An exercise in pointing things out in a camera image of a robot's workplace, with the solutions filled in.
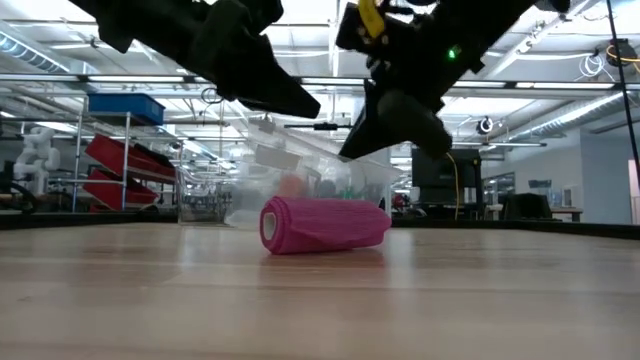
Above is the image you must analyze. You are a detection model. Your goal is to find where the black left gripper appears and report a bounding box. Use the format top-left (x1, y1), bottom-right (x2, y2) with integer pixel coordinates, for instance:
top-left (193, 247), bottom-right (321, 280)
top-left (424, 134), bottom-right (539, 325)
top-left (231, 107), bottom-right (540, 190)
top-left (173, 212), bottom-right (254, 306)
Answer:
top-left (189, 0), bottom-right (322, 121)

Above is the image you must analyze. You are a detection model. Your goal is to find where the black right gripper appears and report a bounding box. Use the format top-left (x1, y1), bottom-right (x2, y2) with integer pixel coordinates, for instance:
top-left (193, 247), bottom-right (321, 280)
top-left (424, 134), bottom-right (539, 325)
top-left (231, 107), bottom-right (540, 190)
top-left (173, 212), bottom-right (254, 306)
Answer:
top-left (334, 0), bottom-right (502, 162)

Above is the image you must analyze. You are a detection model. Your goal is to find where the clear plastic zip bag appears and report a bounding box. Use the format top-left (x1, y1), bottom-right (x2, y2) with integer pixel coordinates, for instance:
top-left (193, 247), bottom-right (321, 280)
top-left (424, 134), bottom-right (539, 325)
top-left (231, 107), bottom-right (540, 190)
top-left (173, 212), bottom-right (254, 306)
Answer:
top-left (223, 117), bottom-right (404, 227)

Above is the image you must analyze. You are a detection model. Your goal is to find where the orange elastic bandage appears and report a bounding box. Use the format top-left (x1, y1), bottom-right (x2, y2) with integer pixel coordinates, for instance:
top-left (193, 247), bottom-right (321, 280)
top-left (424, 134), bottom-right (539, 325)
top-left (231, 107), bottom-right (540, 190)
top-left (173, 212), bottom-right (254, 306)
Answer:
top-left (276, 172), bottom-right (310, 199)

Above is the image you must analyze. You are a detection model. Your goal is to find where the pink elastic bandage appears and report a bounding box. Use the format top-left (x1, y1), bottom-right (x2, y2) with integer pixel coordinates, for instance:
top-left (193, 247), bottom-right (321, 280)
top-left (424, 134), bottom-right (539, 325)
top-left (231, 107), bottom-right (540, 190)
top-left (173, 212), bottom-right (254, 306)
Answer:
top-left (258, 195), bottom-right (393, 256)

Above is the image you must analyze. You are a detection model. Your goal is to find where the clear plastic container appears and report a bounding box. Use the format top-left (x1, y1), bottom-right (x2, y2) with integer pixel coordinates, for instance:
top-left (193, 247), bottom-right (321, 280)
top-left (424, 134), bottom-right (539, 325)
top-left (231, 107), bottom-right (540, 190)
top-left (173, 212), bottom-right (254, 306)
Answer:
top-left (177, 167), bottom-right (241, 226)

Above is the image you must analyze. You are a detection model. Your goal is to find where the black monitor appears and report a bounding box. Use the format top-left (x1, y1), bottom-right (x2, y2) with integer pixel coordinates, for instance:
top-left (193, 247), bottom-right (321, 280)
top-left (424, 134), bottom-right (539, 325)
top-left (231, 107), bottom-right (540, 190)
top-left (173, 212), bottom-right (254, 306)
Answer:
top-left (411, 147), bottom-right (484, 207)

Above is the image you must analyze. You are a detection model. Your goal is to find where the long ceiling light bar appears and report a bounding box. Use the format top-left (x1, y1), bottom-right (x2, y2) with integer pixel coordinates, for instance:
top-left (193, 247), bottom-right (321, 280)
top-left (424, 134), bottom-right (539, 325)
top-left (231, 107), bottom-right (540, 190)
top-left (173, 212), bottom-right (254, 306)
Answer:
top-left (0, 73), bottom-right (640, 91)

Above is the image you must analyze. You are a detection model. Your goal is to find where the black office chair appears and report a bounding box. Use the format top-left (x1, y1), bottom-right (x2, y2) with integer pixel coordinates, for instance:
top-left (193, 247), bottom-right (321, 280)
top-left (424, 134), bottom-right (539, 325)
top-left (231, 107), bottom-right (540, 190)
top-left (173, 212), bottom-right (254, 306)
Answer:
top-left (501, 193), bottom-right (556, 222)

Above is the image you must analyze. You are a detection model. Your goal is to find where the metal shelf rack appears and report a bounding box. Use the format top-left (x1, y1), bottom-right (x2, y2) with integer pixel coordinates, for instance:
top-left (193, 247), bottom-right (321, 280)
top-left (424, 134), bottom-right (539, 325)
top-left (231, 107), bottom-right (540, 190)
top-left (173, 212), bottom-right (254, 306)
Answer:
top-left (49, 94), bottom-right (231, 216)

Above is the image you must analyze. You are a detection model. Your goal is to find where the blue storage bin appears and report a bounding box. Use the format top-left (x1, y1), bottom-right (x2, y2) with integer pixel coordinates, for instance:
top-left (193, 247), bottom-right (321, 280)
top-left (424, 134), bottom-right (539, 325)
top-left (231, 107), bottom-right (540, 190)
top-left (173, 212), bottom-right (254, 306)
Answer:
top-left (88, 93), bottom-right (166, 127)

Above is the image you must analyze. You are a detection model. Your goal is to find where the large red storage bin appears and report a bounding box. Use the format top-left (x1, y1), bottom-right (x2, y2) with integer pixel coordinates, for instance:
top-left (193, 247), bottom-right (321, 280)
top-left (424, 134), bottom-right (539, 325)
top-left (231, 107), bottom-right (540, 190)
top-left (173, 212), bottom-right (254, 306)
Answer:
top-left (84, 133), bottom-right (177, 177)

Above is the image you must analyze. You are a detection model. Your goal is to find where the wooden desk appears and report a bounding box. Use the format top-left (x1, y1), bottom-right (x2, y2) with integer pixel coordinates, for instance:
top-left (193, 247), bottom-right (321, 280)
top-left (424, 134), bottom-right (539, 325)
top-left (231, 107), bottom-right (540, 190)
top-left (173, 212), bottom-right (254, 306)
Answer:
top-left (549, 207), bottom-right (586, 224)

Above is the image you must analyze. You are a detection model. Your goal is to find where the small red storage bin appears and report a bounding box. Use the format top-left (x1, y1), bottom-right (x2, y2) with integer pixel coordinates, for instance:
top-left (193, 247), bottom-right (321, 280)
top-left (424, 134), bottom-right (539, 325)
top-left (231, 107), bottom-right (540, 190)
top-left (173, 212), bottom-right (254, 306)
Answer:
top-left (82, 167), bottom-right (159, 211)

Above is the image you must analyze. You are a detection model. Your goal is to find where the thin black pole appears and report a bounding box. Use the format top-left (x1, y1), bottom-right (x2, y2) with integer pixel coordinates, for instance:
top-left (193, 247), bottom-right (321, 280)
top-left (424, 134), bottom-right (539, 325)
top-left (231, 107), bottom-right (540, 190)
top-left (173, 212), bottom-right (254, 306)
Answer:
top-left (606, 0), bottom-right (640, 187)

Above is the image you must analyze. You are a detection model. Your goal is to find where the black gantry frame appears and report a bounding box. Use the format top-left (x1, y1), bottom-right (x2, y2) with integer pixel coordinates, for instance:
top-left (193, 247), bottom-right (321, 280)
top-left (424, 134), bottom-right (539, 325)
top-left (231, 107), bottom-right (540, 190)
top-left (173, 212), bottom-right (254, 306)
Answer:
top-left (283, 121), bottom-right (354, 132)

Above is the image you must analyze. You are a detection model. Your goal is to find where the yellow hanging cable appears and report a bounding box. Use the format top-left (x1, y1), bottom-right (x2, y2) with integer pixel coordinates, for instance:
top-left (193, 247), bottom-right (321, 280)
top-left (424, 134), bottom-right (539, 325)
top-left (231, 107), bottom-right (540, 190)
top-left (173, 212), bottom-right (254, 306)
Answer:
top-left (444, 152), bottom-right (461, 221)

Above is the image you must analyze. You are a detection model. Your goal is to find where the yellow cable tag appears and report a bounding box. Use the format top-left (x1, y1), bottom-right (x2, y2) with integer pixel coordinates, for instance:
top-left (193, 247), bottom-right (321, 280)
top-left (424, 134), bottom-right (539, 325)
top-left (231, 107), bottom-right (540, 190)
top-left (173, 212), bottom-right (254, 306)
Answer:
top-left (356, 0), bottom-right (387, 40)

